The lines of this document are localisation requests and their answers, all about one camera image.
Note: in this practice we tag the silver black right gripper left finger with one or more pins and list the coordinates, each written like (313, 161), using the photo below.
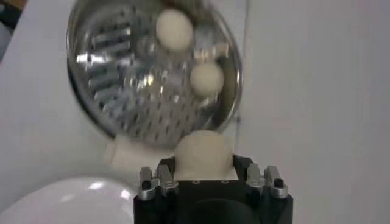
(157, 185)

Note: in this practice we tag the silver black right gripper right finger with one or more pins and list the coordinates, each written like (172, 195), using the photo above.
(265, 182)

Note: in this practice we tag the white steamed baozi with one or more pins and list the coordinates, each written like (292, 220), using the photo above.
(207, 79)
(174, 29)
(204, 155)

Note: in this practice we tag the perforated steel steamer basket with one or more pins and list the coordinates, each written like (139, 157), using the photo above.
(128, 91)

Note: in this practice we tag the white round plate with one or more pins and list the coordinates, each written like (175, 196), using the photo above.
(67, 204)

